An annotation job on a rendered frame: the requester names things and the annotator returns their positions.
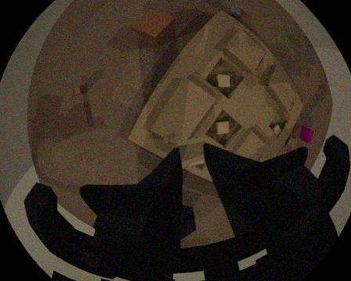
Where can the magenta cube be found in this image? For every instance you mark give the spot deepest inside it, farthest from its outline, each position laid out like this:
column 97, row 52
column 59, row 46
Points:
column 306, row 134

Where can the pale yellow square block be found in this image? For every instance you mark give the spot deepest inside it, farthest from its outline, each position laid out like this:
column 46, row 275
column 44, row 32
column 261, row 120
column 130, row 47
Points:
column 222, row 127
column 222, row 81
column 192, row 151
column 276, row 129

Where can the tan puzzle board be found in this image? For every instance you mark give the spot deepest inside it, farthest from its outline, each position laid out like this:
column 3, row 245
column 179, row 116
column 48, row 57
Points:
column 187, row 102

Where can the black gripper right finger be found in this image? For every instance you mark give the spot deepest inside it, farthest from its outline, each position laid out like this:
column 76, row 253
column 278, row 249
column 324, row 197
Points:
column 242, row 183

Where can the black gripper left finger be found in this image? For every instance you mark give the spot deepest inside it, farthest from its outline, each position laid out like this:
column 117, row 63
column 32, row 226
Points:
column 157, row 197

